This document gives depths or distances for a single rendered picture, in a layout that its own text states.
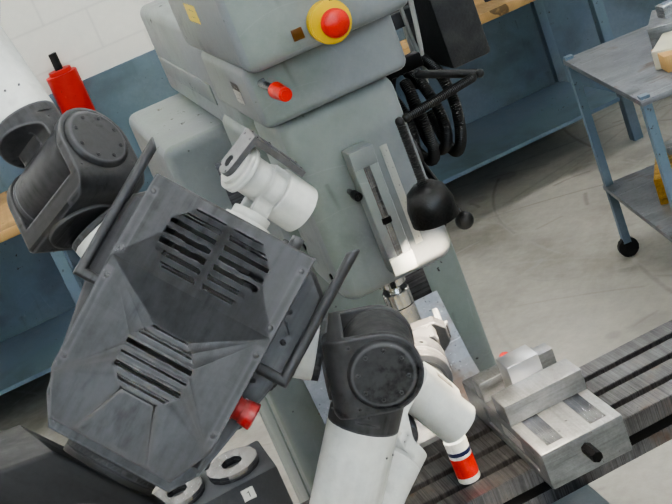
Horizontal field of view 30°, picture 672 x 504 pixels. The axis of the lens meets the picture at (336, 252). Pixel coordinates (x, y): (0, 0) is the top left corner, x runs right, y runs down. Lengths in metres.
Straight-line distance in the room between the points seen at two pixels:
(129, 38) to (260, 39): 4.45
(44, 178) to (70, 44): 4.61
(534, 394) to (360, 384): 0.73
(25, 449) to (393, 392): 0.42
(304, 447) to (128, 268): 1.24
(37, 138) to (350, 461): 0.55
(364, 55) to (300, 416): 0.91
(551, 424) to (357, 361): 0.73
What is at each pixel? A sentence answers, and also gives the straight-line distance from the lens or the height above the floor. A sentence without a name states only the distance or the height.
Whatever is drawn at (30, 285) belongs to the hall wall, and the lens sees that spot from 6.30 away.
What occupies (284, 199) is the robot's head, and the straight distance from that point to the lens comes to 1.56.
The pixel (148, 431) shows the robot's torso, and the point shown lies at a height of 1.50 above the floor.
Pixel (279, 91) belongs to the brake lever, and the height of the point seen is 1.71.
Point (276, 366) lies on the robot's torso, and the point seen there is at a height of 1.48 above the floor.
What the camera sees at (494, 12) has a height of 0.86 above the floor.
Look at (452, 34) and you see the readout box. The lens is 2.26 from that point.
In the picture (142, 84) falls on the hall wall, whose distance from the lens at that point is 6.18.
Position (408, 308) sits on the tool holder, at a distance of 2.08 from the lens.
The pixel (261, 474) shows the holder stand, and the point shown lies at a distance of 2.07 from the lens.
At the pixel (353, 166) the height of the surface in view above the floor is 1.53.
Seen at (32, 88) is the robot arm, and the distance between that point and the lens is 1.59.
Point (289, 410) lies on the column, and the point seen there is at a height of 0.98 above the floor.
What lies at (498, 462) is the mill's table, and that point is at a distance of 2.21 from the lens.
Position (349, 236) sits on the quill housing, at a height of 1.42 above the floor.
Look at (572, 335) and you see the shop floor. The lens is 4.56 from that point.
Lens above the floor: 2.05
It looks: 19 degrees down
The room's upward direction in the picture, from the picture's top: 22 degrees counter-clockwise
